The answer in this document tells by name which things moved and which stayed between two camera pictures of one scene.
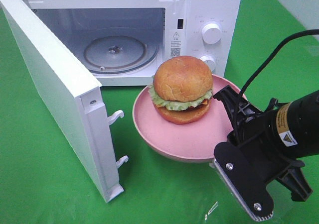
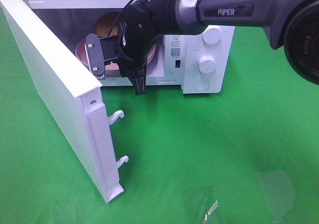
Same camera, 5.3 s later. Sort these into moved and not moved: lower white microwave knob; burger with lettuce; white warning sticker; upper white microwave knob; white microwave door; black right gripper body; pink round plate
Moved: pink round plate; black right gripper body; burger with lettuce
Not moved: white microwave door; white warning sticker; upper white microwave knob; lower white microwave knob
